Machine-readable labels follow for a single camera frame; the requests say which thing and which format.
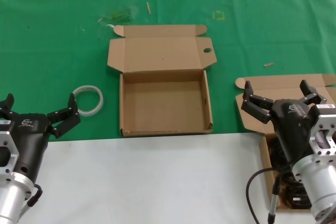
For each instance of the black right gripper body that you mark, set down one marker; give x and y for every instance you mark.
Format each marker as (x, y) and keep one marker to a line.
(291, 124)

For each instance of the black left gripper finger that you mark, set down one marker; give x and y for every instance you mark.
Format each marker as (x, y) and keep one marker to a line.
(7, 104)
(65, 116)

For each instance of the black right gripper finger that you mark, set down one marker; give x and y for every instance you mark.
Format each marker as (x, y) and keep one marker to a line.
(311, 94)
(256, 106)

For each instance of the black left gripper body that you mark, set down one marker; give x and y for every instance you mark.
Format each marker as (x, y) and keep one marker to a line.
(31, 140)

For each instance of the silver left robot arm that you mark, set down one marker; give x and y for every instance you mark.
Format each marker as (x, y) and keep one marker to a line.
(10, 200)

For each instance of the brown open cardboard box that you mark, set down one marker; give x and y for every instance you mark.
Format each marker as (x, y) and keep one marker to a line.
(275, 87)
(157, 51)

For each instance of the clear adhesive tape roll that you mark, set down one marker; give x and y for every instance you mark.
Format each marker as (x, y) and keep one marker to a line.
(92, 113)

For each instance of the small wood chip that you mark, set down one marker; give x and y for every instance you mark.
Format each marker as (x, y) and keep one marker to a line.
(268, 64)

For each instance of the green table cloth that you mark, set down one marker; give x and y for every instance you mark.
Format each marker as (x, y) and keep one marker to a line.
(39, 51)

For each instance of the clear plastic wrapper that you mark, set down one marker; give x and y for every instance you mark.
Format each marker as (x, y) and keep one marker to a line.
(119, 15)

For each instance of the thin wooden stick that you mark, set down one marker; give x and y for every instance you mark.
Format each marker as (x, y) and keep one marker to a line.
(148, 8)

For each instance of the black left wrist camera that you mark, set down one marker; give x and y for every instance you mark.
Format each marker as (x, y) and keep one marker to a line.
(4, 124)

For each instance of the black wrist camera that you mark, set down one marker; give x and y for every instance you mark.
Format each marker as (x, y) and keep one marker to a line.
(4, 124)
(325, 110)

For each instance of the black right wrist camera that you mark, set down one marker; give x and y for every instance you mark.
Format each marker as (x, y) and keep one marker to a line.
(325, 110)

